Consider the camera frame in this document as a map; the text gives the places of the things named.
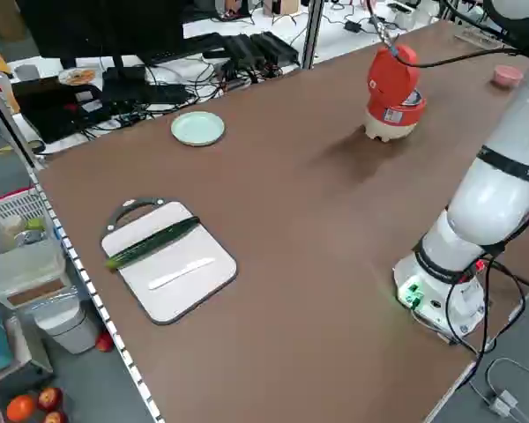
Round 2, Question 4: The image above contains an orange rice cooker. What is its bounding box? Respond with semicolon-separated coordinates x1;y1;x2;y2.
363;43;428;145

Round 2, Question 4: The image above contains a white plastic knife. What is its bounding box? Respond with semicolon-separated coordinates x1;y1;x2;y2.
147;257;216;291

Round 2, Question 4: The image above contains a pale green plate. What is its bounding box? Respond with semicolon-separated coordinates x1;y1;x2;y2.
170;110;226;148

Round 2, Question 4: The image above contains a green cucumber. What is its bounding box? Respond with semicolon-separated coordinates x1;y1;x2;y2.
105;216;201;271

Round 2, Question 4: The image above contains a white cutting board black rim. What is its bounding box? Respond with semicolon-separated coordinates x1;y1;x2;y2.
100;197;238;326

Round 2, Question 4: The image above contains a black power supply box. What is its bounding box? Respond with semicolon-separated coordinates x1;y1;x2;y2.
222;33;265;68
250;31;301;66

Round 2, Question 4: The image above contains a black keyboard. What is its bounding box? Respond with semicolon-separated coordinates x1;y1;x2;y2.
138;33;228;65

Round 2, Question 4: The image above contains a black desktop device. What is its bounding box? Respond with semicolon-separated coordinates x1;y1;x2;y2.
101;64;147;92

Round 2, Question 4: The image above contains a small cardboard box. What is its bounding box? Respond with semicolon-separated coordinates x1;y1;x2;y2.
263;0;300;17

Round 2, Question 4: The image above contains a white trash bin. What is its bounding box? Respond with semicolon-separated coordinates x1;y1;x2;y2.
32;299;101;355

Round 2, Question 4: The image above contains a black laptop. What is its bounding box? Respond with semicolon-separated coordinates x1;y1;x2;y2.
11;77;115;145

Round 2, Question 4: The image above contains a plate with food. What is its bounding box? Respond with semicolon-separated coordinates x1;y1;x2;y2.
57;68;97;86

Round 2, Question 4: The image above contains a white box appliance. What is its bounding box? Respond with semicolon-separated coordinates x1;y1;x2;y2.
385;2;433;30

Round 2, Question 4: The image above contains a clear plastic storage container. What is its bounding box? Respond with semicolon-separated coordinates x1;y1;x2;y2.
0;240;68;309

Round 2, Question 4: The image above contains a white plastic basket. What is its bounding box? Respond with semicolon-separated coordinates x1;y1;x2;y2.
0;187;57;256

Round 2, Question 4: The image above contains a black computer monitor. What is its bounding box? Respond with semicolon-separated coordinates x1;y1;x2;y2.
15;0;186;83

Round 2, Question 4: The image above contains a grey cup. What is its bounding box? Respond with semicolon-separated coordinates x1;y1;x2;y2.
15;64;40;83

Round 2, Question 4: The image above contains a pink bowl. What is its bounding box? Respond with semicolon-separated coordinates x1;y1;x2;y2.
492;64;525;89

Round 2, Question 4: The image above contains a grey metal crate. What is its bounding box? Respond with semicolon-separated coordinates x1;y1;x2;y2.
0;315;55;393

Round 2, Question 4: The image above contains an orange fruit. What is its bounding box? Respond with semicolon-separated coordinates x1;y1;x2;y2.
6;395;37;423

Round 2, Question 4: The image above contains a large cardboard box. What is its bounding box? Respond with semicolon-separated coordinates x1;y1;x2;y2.
0;0;27;41

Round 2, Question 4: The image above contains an aluminium frame post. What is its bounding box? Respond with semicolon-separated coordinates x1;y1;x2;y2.
302;0;326;71
0;52;48;172

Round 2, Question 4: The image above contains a slotted table edge rail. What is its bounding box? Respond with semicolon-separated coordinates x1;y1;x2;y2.
28;169;167;423

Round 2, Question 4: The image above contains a black cable silver connector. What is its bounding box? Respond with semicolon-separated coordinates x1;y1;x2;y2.
365;0;529;70

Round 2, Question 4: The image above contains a black arm base cable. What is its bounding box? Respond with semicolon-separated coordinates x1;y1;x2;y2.
440;253;529;356

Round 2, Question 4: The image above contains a grey cable adapter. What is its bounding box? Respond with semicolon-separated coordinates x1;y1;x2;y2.
487;390;519;415

